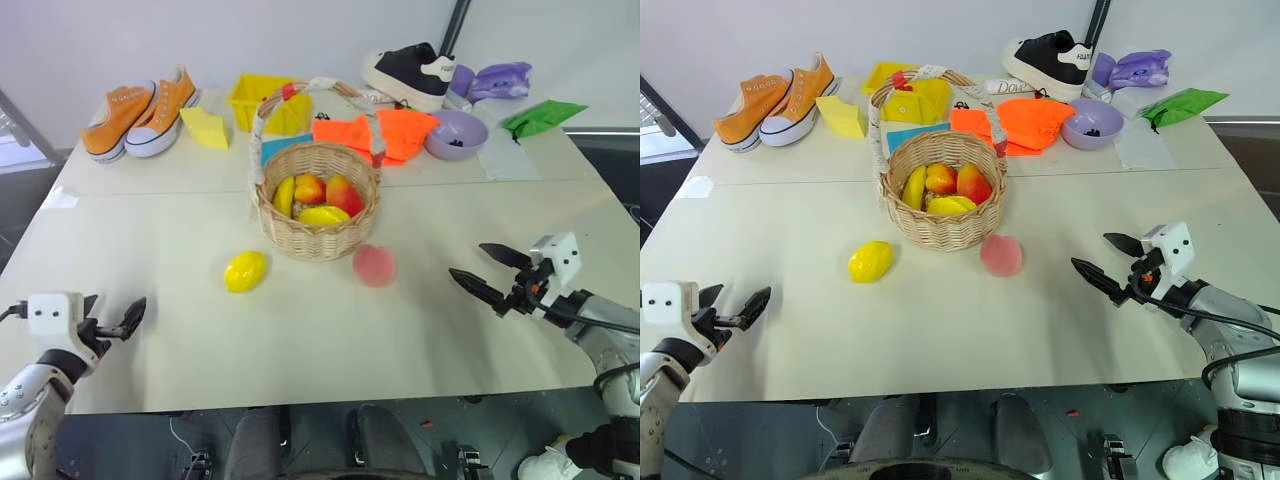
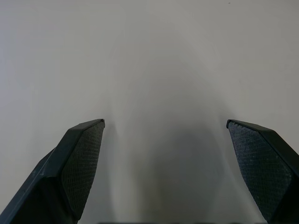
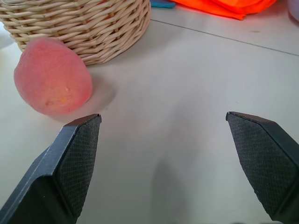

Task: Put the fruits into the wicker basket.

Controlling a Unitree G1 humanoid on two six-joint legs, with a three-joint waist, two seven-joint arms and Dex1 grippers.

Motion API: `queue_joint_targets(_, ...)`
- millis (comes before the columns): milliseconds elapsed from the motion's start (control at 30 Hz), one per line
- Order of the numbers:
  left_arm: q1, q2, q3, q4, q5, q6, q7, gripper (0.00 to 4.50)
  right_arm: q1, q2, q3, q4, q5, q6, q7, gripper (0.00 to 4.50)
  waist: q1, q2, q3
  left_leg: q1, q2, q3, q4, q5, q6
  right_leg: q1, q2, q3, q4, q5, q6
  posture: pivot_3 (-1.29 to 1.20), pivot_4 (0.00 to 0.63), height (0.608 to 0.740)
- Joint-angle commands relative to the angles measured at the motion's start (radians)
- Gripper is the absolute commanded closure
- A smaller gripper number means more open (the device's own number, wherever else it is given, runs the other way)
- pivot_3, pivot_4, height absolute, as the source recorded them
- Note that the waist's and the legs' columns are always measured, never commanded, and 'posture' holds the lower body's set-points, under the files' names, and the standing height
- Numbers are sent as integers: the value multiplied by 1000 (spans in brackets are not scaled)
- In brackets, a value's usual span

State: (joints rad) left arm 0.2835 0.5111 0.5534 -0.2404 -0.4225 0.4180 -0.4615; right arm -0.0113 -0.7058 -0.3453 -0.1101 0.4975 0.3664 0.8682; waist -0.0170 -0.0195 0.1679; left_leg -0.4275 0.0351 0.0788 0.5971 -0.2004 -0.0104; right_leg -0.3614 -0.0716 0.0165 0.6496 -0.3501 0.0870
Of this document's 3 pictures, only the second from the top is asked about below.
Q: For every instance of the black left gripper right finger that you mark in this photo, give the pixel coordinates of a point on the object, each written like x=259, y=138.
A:
x=264, y=168

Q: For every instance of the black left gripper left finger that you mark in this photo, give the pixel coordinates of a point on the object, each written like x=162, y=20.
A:
x=70, y=168

